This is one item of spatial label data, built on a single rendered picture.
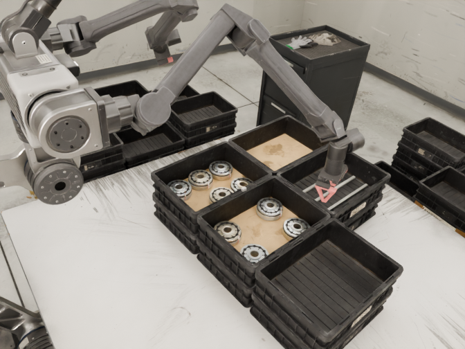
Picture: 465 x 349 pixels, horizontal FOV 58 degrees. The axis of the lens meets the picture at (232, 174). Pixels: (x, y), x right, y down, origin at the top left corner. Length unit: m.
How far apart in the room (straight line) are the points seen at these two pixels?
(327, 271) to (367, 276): 0.14
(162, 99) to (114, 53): 3.50
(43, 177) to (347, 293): 1.01
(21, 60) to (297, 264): 1.04
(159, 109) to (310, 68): 1.97
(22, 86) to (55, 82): 0.07
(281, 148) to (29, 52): 1.25
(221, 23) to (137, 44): 3.42
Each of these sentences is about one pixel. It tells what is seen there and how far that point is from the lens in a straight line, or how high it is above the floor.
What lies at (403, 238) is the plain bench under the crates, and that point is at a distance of 1.94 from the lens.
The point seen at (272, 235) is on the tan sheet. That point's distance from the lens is 1.58.
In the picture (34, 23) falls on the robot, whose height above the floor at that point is 1.60.
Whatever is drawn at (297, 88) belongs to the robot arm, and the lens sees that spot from 1.26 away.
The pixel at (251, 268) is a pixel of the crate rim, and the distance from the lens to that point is 1.35.
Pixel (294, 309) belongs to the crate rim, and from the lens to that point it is 1.28.
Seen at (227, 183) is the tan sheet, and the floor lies 0.83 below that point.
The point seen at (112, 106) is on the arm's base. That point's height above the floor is 1.48.
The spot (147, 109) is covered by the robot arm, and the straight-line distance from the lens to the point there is 1.00.
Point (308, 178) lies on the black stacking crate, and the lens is 1.88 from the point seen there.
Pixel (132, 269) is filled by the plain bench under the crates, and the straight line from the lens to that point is 1.64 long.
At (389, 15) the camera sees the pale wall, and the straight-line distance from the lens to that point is 4.98.
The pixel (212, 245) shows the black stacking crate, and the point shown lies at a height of 0.85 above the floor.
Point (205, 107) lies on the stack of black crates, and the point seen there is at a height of 0.49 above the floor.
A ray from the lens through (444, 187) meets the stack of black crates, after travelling 2.72.
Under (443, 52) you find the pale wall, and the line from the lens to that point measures 4.69.
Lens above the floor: 1.97
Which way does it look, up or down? 38 degrees down
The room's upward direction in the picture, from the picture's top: 5 degrees clockwise
